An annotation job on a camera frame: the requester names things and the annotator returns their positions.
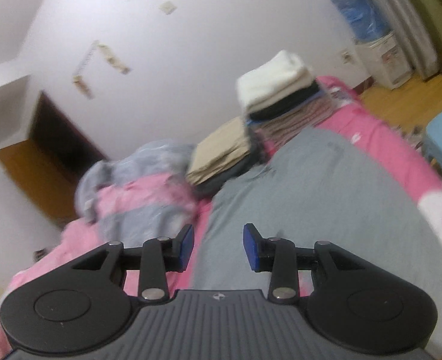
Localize grey hoodie sweatshirt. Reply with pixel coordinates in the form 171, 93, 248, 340
191, 128, 442, 356

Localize pink grey floral quilt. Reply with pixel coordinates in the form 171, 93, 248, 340
74, 140, 197, 248

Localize folded black garment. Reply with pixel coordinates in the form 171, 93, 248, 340
192, 130, 275, 200

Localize folded beige garment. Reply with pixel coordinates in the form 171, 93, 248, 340
186, 117, 251, 185

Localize folded checked pink garment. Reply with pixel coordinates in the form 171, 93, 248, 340
249, 95, 337, 149

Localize pink bed sheet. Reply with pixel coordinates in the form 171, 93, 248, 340
0, 77, 442, 359

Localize folded white fluffy garment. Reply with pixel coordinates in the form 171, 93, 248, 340
236, 49, 315, 113

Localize white water dispenser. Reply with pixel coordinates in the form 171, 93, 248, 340
355, 32, 412, 90

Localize blue water bottle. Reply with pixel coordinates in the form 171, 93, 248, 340
330, 0, 391, 43

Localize grey curtain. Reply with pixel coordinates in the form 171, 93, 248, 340
372, 0, 439, 80

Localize wall switch plate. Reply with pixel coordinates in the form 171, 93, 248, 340
159, 1, 177, 16

